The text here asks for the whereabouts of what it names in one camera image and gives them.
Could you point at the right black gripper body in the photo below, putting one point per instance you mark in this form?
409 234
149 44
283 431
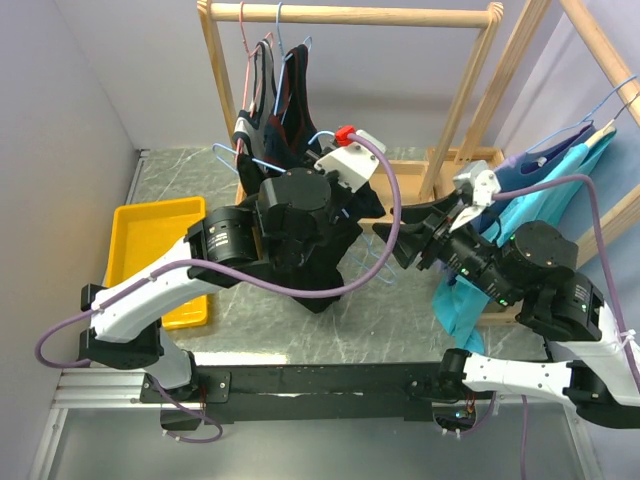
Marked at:
459 249

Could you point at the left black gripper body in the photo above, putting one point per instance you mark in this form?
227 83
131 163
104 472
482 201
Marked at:
342 193

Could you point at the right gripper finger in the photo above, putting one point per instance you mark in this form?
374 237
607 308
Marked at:
410 243
417 213

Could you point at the black tank top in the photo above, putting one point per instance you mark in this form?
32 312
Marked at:
304 223

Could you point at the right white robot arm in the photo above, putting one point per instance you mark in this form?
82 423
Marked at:
536 269

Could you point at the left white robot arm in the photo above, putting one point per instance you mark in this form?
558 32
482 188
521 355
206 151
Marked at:
126 331

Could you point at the navy red-trimmed tank top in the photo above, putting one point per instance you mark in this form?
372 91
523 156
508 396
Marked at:
287 134

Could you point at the blue hanger with navy top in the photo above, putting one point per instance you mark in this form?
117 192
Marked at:
282 75

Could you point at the white grey tank top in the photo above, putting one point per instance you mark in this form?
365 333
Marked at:
251 124

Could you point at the blue hanger on right rack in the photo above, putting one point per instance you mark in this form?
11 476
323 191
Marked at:
588 118

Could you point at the wooden hanger on right rack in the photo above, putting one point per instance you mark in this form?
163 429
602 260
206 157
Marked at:
600 131

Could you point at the wooden clothes rack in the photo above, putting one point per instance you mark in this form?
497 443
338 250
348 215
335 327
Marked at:
593 36
385 70

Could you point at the turquoise shirt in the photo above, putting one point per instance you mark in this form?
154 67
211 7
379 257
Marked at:
456 303

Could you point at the purple shirt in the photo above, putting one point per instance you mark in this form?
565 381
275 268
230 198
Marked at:
529 168

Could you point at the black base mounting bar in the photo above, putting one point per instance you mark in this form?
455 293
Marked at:
334 391

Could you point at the yellow plastic tray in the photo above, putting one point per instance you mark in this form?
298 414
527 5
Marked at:
142 233

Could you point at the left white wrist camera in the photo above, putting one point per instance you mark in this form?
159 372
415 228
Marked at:
354 163

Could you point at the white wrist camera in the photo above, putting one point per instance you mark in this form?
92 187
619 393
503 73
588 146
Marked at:
477 184
354 163

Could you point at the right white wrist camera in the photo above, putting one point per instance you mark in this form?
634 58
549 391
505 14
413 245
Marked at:
477 184

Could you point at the pink wire hanger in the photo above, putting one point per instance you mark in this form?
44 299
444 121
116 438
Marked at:
250 55

